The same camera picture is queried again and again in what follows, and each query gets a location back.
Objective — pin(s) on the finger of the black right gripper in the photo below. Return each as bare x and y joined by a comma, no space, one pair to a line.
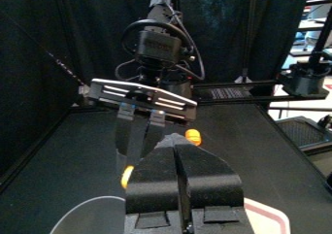
153,127
125,131

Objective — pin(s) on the orange toy shrimp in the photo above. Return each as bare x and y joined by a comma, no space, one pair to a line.
193,137

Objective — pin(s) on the black camera stand with pole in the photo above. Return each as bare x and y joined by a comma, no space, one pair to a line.
304,79

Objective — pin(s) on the white plate with red rim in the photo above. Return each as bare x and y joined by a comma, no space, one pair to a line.
268,220

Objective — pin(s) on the white storage shelf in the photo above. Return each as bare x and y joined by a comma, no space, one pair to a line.
313,21

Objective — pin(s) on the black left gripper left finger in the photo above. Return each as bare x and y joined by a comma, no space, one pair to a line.
151,179

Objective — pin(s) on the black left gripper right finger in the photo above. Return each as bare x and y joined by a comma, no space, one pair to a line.
207,179

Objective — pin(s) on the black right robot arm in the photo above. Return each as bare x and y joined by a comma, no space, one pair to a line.
157,45

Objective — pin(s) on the black mesh chair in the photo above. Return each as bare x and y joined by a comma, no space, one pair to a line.
303,132

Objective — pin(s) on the black metal frame bar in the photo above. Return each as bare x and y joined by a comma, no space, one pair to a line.
241,97

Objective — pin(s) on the black cloth curtain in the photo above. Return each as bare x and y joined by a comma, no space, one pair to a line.
56,30

